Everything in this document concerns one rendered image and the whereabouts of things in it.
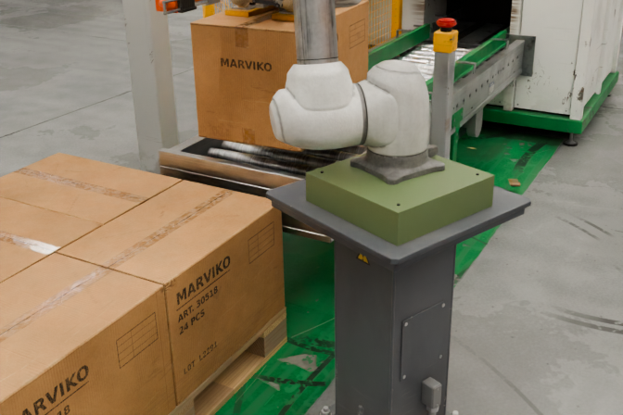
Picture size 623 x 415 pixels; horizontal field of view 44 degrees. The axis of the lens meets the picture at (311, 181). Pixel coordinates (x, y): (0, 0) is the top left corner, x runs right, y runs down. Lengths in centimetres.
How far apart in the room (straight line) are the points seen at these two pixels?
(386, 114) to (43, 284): 101
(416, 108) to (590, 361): 126
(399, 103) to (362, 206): 26
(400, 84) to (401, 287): 52
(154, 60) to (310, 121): 195
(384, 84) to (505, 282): 150
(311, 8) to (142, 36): 194
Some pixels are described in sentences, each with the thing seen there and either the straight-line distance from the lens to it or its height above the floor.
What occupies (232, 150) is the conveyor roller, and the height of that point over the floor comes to 52.
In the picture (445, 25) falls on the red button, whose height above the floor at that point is 103.
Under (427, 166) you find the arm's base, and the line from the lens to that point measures 198.
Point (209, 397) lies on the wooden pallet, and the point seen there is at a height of 2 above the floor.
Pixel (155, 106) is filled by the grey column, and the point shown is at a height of 49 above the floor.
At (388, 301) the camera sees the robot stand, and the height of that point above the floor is 52.
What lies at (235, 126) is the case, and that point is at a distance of 266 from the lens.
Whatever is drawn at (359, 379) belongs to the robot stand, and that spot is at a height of 21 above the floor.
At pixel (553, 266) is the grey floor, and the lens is 337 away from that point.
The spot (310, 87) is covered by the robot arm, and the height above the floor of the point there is 108.
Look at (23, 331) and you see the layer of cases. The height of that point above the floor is 54.
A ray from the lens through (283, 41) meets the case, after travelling 248.
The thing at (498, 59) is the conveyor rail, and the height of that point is 59.
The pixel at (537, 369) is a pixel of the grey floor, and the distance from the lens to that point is 275.
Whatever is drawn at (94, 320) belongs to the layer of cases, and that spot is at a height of 54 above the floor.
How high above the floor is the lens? 159
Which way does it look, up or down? 23 degrees down
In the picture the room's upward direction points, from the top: 1 degrees counter-clockwise
